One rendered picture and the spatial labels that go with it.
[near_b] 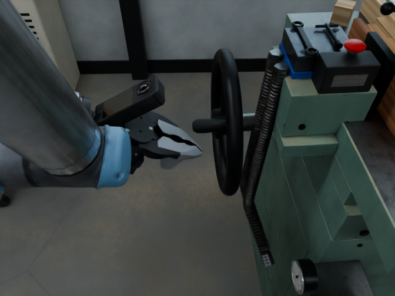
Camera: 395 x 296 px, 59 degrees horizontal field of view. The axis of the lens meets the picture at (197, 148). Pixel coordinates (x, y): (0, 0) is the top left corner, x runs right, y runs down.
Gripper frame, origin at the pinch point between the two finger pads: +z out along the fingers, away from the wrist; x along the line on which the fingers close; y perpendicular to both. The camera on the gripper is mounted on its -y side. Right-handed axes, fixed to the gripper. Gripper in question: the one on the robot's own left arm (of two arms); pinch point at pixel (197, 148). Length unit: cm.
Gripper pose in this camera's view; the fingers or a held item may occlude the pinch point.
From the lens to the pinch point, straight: 58.9
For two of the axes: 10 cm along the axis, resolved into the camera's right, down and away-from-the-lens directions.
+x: 0.7, 7.4, -6.7
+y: -5.0, 6.1, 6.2
